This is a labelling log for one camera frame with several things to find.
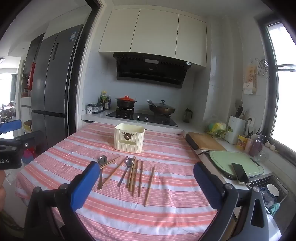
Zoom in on person's left forearm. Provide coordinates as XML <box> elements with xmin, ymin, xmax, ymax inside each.
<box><xmin>0</xmin><ymin>170</ymin><xmax>23</xmax><ymax>235</ymax></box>

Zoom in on dark glass pitcher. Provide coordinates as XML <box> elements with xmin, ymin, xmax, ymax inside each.
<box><xmin>183</xmin><ymin>108</ymin><xmax>193</xmax><ymax>123</ymax></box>

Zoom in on cardboard box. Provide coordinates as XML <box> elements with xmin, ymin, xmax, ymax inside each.
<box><xmin>23</xmin><ymin>120</ymin><xmax>34</xmax><ymax>135</ymax></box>

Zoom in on black rectangular block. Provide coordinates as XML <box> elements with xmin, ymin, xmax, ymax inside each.
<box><xmin>185</xmin><ymin>134</ymin><xmax>200</xmax><ymax>150</ymax></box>

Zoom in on white knife holder box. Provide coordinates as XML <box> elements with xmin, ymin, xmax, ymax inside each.
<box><xmin>225</xmin><ymin>115</ymin><xmax>246</xmax><ymax>145</ymax></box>

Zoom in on black smartphone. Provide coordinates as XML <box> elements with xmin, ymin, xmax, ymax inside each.
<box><xmin>231</xmin><ymin>163</ymin><xmax>251</xmax><ymax>185</ymax></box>

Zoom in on window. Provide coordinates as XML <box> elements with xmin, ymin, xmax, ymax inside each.
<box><xmin>254</xmin><ymin>16</ymin><xmax>296</xmax><ymax>159</ymax></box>

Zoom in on kitchen knives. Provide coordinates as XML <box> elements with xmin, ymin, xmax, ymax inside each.
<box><xmin>234</xmin><ymin>105</ymin><xmax>247</xmax><ymax>120</ymax></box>

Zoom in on black range hood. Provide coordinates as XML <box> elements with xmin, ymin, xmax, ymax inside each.
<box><xmin>113</xmin><ymin>52</ymin><xmax>192</xmax><ymax>89</ymax></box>

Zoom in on red hanging item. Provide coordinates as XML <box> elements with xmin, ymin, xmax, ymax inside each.
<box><xmin>27</xmin><ymin>62</ymin><xmax>36</xmax><ymax>87</ymax></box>

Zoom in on black gas stove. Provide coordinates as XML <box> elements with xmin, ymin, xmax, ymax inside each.
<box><xmin>106</xmin><ymin>108</ymin><xmax>179</xmax><ymax>127</ymax></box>

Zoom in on hanging wire rack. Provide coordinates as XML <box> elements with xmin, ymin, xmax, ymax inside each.
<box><xmin>255</xmin><ymin>58</ymin><xmax>271</xmax><ymax>80</ymax></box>

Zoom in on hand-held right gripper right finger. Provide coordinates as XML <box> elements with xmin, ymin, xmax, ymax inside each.
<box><xmin>193</xmin><ymin>161</ymin><xmax>275</xmax><ymax>241</ymax></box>

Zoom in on dark wok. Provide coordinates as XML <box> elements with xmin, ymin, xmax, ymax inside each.
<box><xmin>147</xmin><ymin>99</ymin><xmax>177</xmax><ymax>116</ymax></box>

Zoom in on green cutting board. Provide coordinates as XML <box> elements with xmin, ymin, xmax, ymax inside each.
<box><xmin>209</xmin><ymin>150</ymin><xmax>264</xmax><ymax>179</ymax></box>

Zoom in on metal spoon silver handle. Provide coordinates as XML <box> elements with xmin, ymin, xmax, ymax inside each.
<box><xmin>117</xmin><ymin>158</ymin><xmax>134</xmax><ymax>187</ymax></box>

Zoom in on row of spice jars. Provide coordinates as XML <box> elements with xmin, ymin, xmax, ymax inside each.
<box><xmin>87</xmin><ymin>103</ymin><xmax>105</xmax><ymax>115</ymax></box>

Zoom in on steel sink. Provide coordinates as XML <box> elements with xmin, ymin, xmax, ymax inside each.
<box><xmin>249</xmin><ymin>175</ymin><xmax>290</xmax><ymax>216</ymax></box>

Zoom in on wall calendar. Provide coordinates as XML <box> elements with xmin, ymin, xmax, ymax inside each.
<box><xmin>243</xmin><ymin>64</ymin><xmax>258</xmax><ymax>95</ymax></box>

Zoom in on wooden cutting board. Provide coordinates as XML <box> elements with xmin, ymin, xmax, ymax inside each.
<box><xmin>188</xmin><ymin>132</ymin><xmax>227</xmax><ymax>152</ymax></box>

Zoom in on clear drinking glass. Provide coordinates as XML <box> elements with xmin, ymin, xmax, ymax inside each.
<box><xmin>254</xmin><ymin>150</ymin><xmax>267</xmax><ymax>163</ymax></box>

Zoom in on pink striped tablecloth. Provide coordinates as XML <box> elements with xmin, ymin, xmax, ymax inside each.
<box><xmin>15</xmin><ymin>122</ymin><xmax>236</xmax><ymax>241</ymax></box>

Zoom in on yellow printed cup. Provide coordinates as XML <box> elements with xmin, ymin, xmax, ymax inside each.
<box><xmin>236</xmin><ymin>135</ymin><xmax>248</xmax><ymax>150</ymax></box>

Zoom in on black clay pot red lid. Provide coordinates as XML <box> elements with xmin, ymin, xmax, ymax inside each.
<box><xmin>115</xmin><ymin>95</ymin><xmax>137</xmax><ymax>109</ymax></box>

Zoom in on purple bottle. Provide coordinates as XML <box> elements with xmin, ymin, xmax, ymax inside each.
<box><xmin>251</xmin><ymin>136</ymin><xmax>263</xmax><ymax>157</ymax></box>

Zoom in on metal spoon gold handle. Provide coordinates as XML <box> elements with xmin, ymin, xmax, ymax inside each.
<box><xmin>97</xmin><ymin>155</ymin><xmax>108</xmax><ymax>190</ymax></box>

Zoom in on white wall cabinet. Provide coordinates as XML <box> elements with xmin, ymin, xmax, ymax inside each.
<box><xmin>98</xmin><ymin>9</ymin><xmax>207</xmax><ymax>68</ymax></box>

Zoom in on plastic bag of vegetables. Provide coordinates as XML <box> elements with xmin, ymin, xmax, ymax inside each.
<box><xmin>206</xmin><ymin>121</ymin><xmax>228</xmax><ymax>139</ymax></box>

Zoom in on cream ribbed utensil holder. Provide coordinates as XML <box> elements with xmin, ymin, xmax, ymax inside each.
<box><xmin>113</xmin><ymin>123</ymin><xmax>146</xmax><ymax>154</ymax></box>

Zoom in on teal cloth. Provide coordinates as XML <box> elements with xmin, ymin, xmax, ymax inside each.
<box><xmin>268</xmin><ymin>203</ymin><xmax>281</xmax><ymax>215</ymax></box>

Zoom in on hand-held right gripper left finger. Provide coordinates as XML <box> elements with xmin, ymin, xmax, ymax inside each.
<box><xmin>24</xmin><ymin>161</ymin><xmax>100</xmax><ymax>241</ymax></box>

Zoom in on grey refrigerator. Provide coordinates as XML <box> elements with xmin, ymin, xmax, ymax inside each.
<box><xmin>31</xmin><ymin>24</ymin><xmax>84</xmax><ymax>154</ymax></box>

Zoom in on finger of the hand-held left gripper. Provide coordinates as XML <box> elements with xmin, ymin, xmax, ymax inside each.
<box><xmin>0</xmin><ymin>130</ymin><xmax>45</xmax><ymax>154</ymax></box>
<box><xmin>0</xmin><ymin>119</ymin><xmax>23</xmax><ymax>135</ymax></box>

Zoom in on dining table and chairs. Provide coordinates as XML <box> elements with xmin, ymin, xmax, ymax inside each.
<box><xmin>0</xmin><ymin>101</ymin><xmax>17</xmax><ymax>124</ymax></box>

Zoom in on glass wok lid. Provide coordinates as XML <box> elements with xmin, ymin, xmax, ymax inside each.
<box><xmin>153</xmin><ymin>100</ymin><xmax>174</xmax><ymax>110</ymax></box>

